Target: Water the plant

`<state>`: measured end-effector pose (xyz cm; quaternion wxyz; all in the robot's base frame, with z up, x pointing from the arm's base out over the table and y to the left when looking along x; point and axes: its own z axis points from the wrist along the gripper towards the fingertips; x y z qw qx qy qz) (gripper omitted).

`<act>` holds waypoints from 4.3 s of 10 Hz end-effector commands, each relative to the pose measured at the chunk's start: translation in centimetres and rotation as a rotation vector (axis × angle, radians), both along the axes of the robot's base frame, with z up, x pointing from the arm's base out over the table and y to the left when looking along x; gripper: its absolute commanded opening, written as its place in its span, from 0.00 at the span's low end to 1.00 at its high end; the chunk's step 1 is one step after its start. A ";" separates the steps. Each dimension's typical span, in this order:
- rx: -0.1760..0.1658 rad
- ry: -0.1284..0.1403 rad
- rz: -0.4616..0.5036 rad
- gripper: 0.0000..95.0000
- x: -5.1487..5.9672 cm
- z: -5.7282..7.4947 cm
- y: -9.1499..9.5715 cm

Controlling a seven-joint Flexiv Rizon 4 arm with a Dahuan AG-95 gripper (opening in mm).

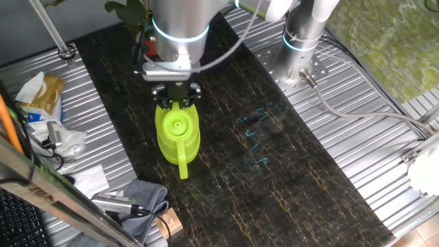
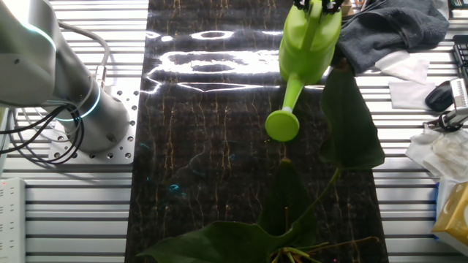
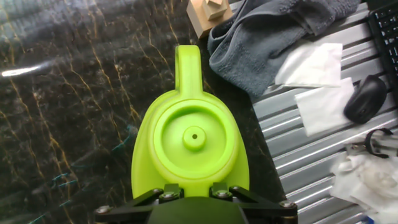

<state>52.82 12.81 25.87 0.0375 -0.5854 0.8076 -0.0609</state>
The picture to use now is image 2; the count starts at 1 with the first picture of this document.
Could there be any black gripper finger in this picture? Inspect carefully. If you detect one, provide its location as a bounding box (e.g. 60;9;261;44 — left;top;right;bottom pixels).
292;0;314;12
321;0;345;15

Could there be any lime green watering can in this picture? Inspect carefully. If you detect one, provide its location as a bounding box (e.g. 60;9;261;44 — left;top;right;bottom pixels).
265;0;343;142

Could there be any green leafy plant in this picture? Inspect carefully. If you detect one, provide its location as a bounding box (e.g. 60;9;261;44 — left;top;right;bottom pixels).
137;58;387;263

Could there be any grey terry towel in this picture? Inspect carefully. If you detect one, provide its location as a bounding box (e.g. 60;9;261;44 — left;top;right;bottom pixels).
336;0;450;74

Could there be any flat white paper napkin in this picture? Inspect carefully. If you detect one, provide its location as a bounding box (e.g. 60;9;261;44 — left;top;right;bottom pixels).
374;50;431;85
388;80;438;110

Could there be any black keyboard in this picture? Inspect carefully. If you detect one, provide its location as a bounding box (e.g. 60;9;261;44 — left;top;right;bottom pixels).
452;34;468;83

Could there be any black computer mouse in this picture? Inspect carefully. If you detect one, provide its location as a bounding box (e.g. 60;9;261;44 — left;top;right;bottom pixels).
424;80;455;113

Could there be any black marble mat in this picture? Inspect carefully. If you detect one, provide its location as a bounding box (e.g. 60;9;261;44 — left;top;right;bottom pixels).
124;0;390;263

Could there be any crumpled white tissue pile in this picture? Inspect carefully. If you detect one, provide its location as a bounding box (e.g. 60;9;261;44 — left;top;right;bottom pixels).
404;127;468;182

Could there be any blue white packet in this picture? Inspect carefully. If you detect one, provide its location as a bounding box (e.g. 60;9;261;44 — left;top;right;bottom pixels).
434;177;460;220

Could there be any gold tissue box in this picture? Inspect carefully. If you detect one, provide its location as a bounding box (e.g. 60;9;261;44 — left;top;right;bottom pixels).
431;178;468;246

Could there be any white power strip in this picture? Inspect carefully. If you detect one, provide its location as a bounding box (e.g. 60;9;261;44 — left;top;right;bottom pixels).
0;178;26;263

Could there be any silver depth camera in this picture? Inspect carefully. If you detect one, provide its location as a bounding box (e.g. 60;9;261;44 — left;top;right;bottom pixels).
437;77;468;127

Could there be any black camera cable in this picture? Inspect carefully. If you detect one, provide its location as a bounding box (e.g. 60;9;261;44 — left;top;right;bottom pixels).
423;111;456;133

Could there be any thick grey robot cable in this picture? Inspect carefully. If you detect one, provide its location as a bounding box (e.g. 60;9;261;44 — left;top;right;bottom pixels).
58;20;111;89

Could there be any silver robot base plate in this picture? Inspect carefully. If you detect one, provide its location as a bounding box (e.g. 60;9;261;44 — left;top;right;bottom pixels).
48;82;140;164

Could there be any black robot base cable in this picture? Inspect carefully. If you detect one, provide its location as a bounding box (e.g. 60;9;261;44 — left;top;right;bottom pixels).
0;104;85;165

